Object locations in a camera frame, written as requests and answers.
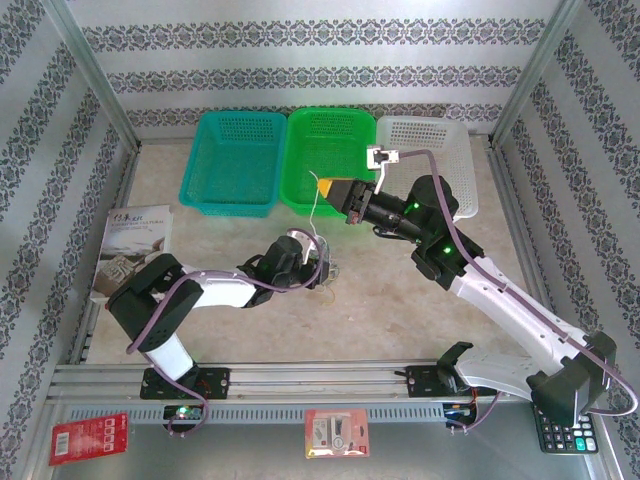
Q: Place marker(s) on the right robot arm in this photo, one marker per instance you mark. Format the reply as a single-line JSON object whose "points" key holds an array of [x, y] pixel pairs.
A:
{"points": [[520, 310]]}

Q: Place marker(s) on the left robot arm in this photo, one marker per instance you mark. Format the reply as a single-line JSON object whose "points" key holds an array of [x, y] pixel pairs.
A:
{"points": [[220, 290]]}

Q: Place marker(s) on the green plastic basket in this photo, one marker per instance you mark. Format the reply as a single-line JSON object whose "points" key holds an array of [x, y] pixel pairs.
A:
{"points": [[310, 145]]}

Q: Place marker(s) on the white plastic basket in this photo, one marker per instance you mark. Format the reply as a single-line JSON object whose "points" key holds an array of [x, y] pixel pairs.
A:
{"points": [[450, 145]]}

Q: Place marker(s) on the teal plastic basket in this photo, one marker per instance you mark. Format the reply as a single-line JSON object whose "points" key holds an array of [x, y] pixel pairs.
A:
{"points": [[230, 165]]}

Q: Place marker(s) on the book with printed cover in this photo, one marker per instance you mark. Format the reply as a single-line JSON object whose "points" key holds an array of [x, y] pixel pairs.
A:
{"points": [[135, 235]]}

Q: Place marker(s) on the pink USB drive package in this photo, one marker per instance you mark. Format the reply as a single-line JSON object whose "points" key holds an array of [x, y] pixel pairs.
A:
{"points": [[337, 432]]}

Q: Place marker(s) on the small circuit board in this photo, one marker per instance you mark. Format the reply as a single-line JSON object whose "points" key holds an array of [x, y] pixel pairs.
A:
{"points": [[457, 411], [182, 413]]}

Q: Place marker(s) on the red retail package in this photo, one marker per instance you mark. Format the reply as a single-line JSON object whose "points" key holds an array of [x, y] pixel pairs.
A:
{"points": [[87, 440]]}

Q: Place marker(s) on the black desk calculator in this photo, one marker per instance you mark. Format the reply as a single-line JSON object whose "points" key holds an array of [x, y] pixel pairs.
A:
{"points": [[565, 440]]}

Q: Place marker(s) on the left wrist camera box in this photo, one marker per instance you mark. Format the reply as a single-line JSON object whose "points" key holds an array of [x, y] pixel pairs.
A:
{"points": [[300, 233]]}

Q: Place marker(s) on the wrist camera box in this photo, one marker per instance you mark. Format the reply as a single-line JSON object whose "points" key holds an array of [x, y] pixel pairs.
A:
{"points": [[380, 156], [300, 233]]}

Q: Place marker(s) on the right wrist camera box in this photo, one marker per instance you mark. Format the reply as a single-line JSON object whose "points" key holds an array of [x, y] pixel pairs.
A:
{"points": [[380, 156]]}

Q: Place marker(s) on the aluminium mounting rail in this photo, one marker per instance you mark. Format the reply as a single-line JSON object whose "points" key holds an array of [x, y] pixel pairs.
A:
{"points": [[320, 380]]}

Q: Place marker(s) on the aluminium table side rail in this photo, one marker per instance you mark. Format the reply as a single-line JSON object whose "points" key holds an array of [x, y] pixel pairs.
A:
{"points": [[129, 170], [510, 200]]}

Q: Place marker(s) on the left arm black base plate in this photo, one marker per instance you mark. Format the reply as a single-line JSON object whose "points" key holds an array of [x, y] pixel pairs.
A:
{"points": [[215, 382]]}

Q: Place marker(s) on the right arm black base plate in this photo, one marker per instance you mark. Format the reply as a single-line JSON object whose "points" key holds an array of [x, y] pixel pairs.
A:
{"points": [[422, 382]]}

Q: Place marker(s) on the aluminium frame post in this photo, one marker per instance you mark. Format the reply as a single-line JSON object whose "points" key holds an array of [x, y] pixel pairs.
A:
{"points": [[535, 75], [97, 75]]}

